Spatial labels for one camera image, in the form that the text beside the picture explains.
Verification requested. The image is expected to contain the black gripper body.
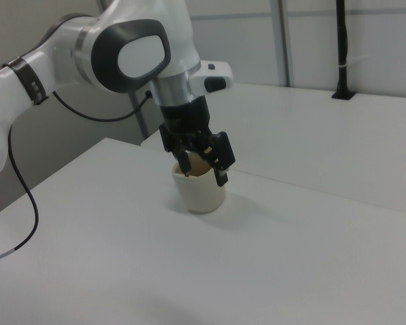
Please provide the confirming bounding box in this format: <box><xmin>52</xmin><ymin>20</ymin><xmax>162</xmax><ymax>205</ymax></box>
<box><xmin>158</xmin><ymin>95</ymin><xmax>212</xmax><ymax>150</ymax></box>

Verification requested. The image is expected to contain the black pole with base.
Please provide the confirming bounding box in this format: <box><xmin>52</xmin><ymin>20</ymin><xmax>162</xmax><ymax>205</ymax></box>
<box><xmin>331</xmin><ymin>0</ymin><xmax>357</xmax><ymax>101</ymax></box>

